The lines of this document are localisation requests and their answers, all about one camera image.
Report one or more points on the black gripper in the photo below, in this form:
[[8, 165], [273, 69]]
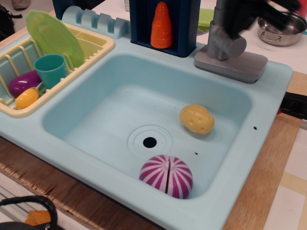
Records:
[[240, 14]]

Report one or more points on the green tray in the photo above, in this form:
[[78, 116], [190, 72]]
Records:
[[205, 17]]

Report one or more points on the steel pot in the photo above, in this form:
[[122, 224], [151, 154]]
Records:
[[290, 35]]

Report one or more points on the grey toy faucet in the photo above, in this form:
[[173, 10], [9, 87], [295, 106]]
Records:
[[225, 54]]

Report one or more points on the dark blue holder box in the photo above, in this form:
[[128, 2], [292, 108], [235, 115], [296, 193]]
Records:
[[184, 17]]

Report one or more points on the orange toy carrot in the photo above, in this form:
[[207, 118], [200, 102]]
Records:
[[161, 34]]

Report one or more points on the black clamp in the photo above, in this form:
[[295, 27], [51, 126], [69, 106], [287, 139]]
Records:
[[294, 105]]

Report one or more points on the yellow toy potato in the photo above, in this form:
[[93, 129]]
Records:
[[197, 119]]

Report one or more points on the light blue toy sink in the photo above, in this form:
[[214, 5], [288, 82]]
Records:
[[123, 110]]

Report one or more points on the purple striped toy onion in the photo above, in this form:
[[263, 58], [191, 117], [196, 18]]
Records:
[[168, 174]]

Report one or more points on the green toy plate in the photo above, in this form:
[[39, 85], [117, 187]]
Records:
[[53, 36]]

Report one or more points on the teal toy cup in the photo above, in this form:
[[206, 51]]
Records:
[[51, 69]]

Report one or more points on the shoe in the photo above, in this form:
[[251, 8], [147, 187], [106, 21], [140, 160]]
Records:
[[20, 4]]

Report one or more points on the cream dish rack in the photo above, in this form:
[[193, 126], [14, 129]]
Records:
[[18, 58]]

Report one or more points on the purple toy eggplant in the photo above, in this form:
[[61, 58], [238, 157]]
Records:
[[24, 82]]

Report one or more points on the yellow toy lemon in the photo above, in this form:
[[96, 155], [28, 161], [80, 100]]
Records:
[[27, 98]]

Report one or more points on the black bag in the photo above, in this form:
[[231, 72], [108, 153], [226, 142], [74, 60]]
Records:
[[6, 23]]

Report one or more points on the orange paper piece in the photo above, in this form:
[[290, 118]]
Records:
[[37, 217]]

